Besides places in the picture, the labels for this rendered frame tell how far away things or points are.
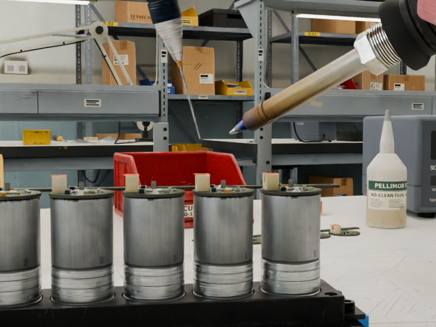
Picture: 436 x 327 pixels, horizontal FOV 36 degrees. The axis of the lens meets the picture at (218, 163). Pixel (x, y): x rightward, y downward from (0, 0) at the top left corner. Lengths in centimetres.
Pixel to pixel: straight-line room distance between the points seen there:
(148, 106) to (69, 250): 235
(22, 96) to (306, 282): 230
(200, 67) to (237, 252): 422
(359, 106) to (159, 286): 272
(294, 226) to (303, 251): 1
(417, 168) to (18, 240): 45
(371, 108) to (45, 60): 246
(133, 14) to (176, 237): 406
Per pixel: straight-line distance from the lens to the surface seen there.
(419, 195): 64
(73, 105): 255
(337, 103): 291
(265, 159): 279
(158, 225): 26
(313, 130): 299
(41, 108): 254
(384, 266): 44
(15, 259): 26
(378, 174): 58
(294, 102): 24
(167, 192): 26
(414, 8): 22
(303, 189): 27
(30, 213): 26
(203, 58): 448
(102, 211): 26
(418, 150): 64
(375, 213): 58
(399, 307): 34
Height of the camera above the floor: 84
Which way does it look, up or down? 4 degrees down
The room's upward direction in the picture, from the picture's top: straight up
